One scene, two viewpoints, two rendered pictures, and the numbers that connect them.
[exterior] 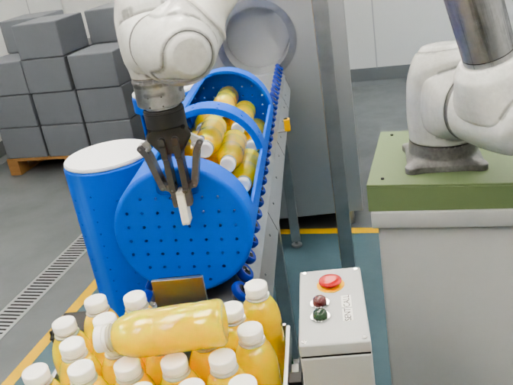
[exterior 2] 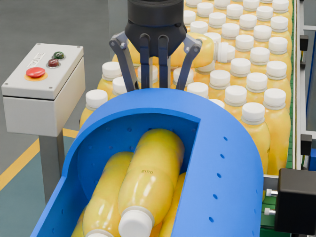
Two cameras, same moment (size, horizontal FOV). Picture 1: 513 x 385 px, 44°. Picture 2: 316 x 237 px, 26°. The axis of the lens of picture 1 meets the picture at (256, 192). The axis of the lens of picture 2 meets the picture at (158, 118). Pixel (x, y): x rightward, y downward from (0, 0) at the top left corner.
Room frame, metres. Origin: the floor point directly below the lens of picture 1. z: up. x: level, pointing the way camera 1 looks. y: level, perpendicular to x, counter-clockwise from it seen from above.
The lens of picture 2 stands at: (2.01, 0.18, 1.67)
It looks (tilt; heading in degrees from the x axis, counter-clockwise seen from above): 30 degrees down; 182
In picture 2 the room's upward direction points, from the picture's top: straight up
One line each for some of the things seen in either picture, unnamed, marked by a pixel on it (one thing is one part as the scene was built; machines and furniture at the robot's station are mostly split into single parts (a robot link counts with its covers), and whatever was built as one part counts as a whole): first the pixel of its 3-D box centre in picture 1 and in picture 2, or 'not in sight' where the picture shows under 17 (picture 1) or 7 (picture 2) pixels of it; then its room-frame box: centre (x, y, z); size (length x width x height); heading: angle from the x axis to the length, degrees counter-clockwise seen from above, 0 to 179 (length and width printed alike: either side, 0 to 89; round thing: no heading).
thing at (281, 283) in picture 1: (283, 296); not in sight; (2.09, -0.04, 0.31); 0.06 x 0.06 x 0.63; 82
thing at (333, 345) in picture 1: (334, 328); (46, 87); (0.82, -0.09, 1.05); 0.20 x 0.10 x 0.10; 172
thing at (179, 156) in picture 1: (181, 162); (146, 67); (1.14, 0.13, 1.25); 0.04 x 0.01 x 0.11; 172
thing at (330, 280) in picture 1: (330, 281); (35, 73); (0.87, -0.09, 1.11); 0.04 x 0.04 x 0.01
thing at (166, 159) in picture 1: (168, 163); (164, 69); (1.14, 0.16, 1.25); 0.04 x 0.01 x 0.11; 172
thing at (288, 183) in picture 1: (289, 192); not in sight; (3.07, -0.17, 0.31); 0.06 x 0.06 x 0.63; 82
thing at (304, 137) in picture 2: not in sight; (304, 154); (0.87, 0.42, 0.94); 0.03 x 0.02 x 0.08; 172
